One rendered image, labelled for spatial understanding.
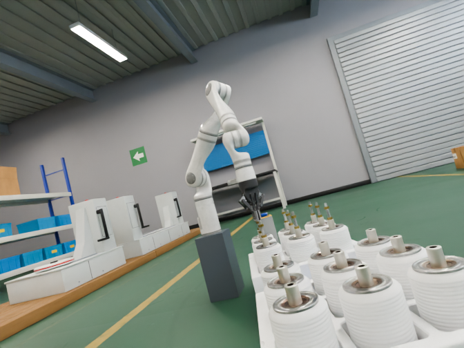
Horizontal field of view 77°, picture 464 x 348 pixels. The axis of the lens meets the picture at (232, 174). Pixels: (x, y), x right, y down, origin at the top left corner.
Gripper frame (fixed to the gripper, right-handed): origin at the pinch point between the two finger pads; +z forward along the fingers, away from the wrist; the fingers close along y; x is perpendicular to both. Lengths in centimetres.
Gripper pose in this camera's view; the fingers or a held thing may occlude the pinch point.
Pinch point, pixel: (256, 215)
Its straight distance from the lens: 115.1
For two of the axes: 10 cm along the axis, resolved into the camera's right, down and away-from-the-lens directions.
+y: 7.4, -1.5, 6.6
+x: -6.2, 2.3, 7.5
